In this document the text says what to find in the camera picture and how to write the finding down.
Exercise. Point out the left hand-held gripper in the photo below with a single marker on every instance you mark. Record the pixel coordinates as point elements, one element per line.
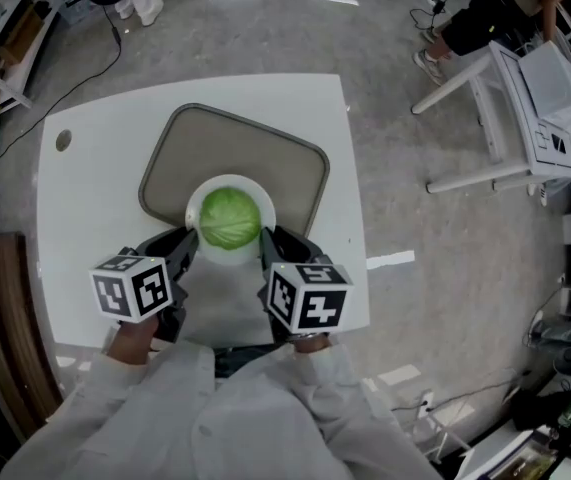
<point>130,288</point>

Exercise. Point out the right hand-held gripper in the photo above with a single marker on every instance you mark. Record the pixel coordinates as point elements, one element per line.
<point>310,298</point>

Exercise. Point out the white plate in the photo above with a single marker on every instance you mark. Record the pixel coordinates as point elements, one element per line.
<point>267,203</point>

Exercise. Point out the green cabbage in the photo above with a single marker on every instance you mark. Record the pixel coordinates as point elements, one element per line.
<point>230,218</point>

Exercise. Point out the grey tray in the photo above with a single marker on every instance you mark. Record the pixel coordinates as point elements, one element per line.
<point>225,143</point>

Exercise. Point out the person's right forearm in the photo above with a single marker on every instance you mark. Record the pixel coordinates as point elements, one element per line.
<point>355,408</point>

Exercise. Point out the person's left forearm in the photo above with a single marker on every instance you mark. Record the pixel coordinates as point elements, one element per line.
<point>90,408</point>

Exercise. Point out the person's torso in white coat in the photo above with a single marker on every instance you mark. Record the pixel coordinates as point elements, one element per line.
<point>265,428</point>

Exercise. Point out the white side table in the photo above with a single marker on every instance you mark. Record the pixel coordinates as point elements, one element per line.
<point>475,178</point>

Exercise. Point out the white power strip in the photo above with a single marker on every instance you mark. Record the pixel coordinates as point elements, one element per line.
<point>426,403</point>

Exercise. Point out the white metal shelving rack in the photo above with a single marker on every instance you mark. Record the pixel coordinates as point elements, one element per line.
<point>0,80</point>

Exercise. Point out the large open cardboard box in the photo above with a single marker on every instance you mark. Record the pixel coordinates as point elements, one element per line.
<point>20,38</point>

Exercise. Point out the white boxy appliance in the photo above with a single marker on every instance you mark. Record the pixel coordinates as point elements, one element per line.
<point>555,83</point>

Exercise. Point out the glass display box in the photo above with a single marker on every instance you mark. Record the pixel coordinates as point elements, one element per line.
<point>525,460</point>

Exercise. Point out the white metal frame stand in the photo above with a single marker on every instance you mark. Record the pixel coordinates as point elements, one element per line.
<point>440,428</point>

